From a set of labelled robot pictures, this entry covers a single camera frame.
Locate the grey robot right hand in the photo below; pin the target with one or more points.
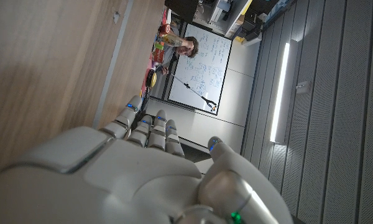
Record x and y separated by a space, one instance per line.
118 180

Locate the pink box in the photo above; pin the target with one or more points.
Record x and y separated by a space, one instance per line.
145 77

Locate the yellow and black push button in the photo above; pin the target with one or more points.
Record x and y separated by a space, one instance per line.
152 79

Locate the black reacher grabber stick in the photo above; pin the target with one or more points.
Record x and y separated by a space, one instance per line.
194 91

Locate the red labelled tin can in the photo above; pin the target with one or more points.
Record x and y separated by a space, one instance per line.
158 55

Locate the green cube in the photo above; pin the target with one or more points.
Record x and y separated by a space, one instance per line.
159 45

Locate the seated person in grey shirt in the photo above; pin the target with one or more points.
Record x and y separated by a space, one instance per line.
189 46

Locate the red round container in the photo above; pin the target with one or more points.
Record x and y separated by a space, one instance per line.
164 29

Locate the long ceiling light strip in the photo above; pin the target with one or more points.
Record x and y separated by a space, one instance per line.
279 93

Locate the white shelf unit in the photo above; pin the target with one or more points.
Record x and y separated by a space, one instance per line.
228 15

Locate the small white ceiling box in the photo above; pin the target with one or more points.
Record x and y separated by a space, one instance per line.
302 87

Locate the whiteboard with black frame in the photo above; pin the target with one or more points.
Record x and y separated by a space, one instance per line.
211 62

